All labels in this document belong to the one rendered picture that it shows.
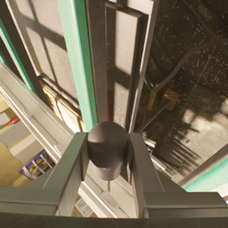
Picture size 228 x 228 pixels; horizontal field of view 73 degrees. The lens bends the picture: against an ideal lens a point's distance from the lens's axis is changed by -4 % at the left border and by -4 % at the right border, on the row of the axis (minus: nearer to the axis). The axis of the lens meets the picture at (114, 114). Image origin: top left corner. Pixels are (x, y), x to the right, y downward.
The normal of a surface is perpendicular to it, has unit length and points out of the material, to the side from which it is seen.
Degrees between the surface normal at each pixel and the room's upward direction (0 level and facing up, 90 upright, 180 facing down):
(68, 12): 0
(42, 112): 90
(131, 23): 0
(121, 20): 0
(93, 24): 90
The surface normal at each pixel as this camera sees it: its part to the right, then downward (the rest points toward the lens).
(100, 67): 0.73, 0.55
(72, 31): -0.69, 0.57
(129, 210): 0.02, -0.61
